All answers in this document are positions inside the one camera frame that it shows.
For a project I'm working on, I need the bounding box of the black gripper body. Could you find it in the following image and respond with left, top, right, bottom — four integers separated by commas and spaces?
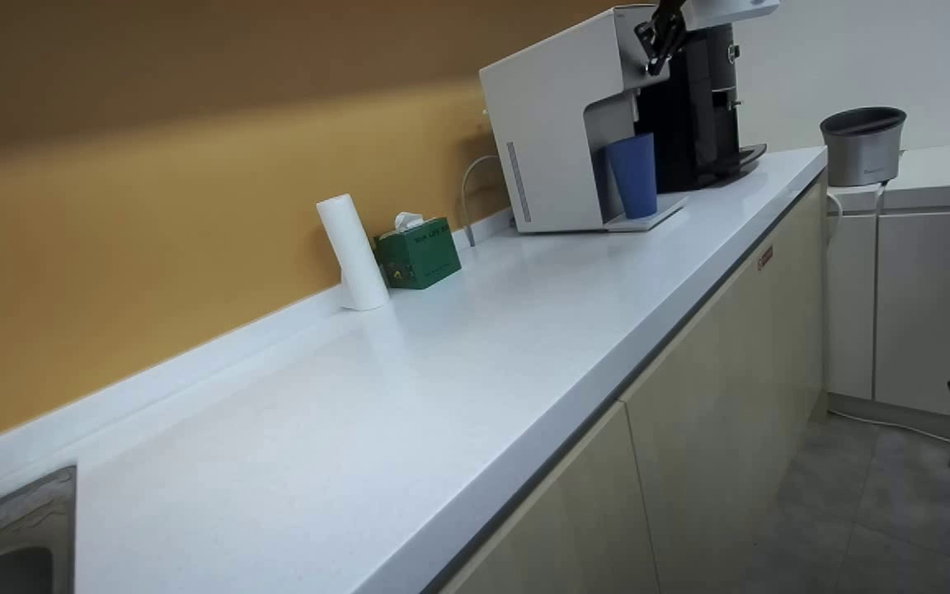
649, 0, 692, 48

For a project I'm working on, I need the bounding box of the blue plastic cup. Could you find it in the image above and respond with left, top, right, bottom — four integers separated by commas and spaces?
605, 131, 663, 223

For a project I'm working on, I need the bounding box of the white coffee machine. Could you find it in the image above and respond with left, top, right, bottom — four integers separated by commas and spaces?
478, 4, 687, 238

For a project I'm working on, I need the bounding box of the grey metal bucket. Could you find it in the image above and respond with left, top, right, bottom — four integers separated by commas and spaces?
818, 107, 912, 187

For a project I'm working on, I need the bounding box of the green tissue box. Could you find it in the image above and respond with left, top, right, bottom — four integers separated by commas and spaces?
369, 216, 466, 293

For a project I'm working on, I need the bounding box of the beige wide cabinet door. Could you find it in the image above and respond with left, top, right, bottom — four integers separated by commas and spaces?
619, 180, 833, 594

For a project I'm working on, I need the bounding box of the white side cabinet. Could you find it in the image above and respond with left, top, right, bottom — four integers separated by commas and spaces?
823, 139, 950, 428

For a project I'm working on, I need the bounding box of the white paper towel roll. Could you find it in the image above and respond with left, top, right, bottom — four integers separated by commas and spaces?
315, 191, 396, 314

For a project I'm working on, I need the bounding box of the beige narrow cabinet door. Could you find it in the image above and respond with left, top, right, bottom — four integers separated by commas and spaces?
436, 401, 663, 594

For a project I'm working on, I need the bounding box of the stainless steel sink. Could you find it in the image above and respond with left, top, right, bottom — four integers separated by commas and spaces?
0, 462, 79, 594

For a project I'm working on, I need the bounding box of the white dispenser cable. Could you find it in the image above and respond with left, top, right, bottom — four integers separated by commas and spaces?
457, 151, 502, 226

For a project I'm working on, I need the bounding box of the white bucket power cable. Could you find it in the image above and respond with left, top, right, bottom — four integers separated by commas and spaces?
823, 181, 889, 417

